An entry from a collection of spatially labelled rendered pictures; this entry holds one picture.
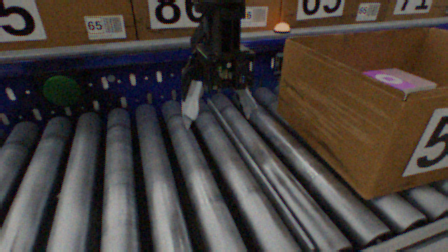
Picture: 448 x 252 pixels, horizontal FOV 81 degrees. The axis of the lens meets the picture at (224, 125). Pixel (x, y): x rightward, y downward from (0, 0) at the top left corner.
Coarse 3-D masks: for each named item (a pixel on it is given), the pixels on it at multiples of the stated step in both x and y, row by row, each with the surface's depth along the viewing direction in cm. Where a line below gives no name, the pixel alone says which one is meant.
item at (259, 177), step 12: (216, 120) 64; (228, 132) 56; (240, 144) 51; (240, 156) 51; (252, 168) 46; (264, 180) 43; (264, 192) 43; (276, 204) 39; (288, 216) 37; (288, 228) 37; (300, 228) 35; (300, 240) 34
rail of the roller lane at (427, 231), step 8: (432, 224) 35; (440, 224) 35; (408, 232) 34; (416, 232) 34; (424, 232) 34; (432, 232) 34; (440, 232) 34; (392, 240) 33; (400, 240) 33; (408, 240) 33; (416, 240) 33; (424, 240) 34; (432, 240) 34; (440, 240) 33; (368, 248) 32; (376, 248) 32; (384, 248) 32; (392, 248) 32; (400, 248) 32; (408, 248) 33; (416, 248) 33; (424, 248) 32; (432, 248) 32; (440, 248) 32
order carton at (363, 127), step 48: (288, 48) 52; (336, 48) 58; (384, 48) 62; (432, 48) 63; (288, 96) 55; (336, 96) 41; (384, 96) 32; (432, 96) 31; (336, 144) 43; (384, 144) 34; (384, 192) 39
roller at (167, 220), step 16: (144, 112) 62; (144, 128) 56; (160, 128) 59; (144, 144) 51; (160, 144) 51; (144, 160) 48; (160, 160) 46; (144, 176) 45; (160, 176) 43; (160, 192) 40; (176, 192) 41; (160, 208) 37; (176, 208) 38; (160, 224) 35; (176, 224) 35; (160, 240) 33; (176, 240) 33
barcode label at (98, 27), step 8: (88, 16) 58; (96, 16) 58; (104, 16) 59; (112, 16) 59; (120, 16) 60; (88, 24) 59; (96, 24) 59; (104, 24) 60; (112, 24) 60; (120, 24) 61; (88, 32) 59; (96, 32) 60; (104, 32) 61; (112, 32) 61; (120, 32) 62
